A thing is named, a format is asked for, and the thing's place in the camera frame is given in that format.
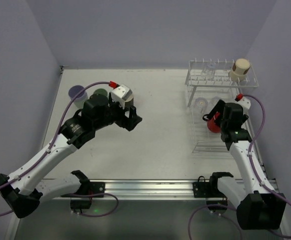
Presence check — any red mug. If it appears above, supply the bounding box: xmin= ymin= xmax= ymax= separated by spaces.
xmin=202 ymin=112 xmax=221 ymax=134

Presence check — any tall green cup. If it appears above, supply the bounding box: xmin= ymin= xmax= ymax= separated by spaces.
xmin=93 ymin=88 xmax=109 ymax=97

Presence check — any purple cup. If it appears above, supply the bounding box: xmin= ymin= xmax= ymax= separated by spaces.
xmin=68 ymin=85 xmax=88 ymax=109

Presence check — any beige cup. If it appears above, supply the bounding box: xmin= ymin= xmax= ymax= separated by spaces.
xmin=125 ymin=93 xmax=134 ymax=109

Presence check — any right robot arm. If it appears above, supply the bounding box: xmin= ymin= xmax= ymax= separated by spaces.
xmin=206 ymin=99 xmax=286 ymax=230

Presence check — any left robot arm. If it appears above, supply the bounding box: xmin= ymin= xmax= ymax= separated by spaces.
xmin=0 ymin=94 xmax=143 ymax=219

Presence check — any clear glass lower right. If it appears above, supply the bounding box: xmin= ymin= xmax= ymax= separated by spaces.
xmin=209 ymin=96 xmax=222 ymax=108

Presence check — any clear glass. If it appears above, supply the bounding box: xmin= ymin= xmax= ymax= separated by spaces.
xmin=193 ymin=97 xmax=208 ymax=114
xmin=209 ymin=96 xmax=222 ymax=108

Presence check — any clear glass lower left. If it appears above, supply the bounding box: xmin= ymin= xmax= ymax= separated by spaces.
xmin=193 ymin=97 xmax=208 ymax=114

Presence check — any clear glass upper shelf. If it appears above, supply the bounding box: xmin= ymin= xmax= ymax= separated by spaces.
xmin=201 ymin=62 xmax=217 ymax=79

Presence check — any cream cup with brown band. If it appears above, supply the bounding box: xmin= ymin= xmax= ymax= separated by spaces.
xmin=228 ymin=58 xmax=251 ymax=82

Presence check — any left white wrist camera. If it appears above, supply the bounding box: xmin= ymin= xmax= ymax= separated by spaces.
xmin=110 ymin=84 xmax=133 ymax=109

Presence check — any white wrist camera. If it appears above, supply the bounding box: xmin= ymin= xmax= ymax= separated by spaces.
xmin=234 ymin=93 xmax=251 ymax=111
xmin=110 ymin=84 xmax=133 ymax=109

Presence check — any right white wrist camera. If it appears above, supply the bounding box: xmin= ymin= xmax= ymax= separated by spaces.
xmin=234 ymin=93 xmax=251 ymax=111

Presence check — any white wire dish rack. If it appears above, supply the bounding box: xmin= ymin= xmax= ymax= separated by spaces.
xmin=184 ymin=58 xmax=259 ymax=153

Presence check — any aluminium rail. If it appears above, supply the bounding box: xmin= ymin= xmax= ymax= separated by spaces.
xmin=16 ymin=178 xmax=261 ymax=201

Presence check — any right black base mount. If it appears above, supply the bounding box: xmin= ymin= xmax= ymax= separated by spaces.
xmin=192 ymin=172 xmax=233 ymax=206

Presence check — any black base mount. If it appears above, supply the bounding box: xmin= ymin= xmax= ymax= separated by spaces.
xmin=70 ymin=181 xmax=105 ymax=213
xmin=192 ymin=172 xmax=233 ymax=206

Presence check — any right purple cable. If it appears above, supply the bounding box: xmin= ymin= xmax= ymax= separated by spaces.
xmin=187 ymin=93 xmax=291 ymax=240

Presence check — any purple cable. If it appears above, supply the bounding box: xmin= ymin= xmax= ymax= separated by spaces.
xmin=187 ymin=93 xmax=291 ymax=240
xmin=0 ymin=80 xmax=120 ymax=218

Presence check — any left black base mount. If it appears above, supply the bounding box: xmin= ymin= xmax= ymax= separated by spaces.
xmin=70 ymin=181 xmax=105 ymax=213

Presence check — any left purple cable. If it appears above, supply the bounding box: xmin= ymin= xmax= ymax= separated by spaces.
xmin=0 ymin=80 xmax=120 ymax=218

